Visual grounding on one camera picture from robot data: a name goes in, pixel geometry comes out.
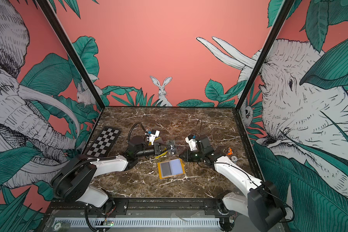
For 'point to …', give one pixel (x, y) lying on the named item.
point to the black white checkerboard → (102, 145)
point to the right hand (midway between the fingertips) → (179, 155)
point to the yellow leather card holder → (170, 168)
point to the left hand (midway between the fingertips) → (171, 147)
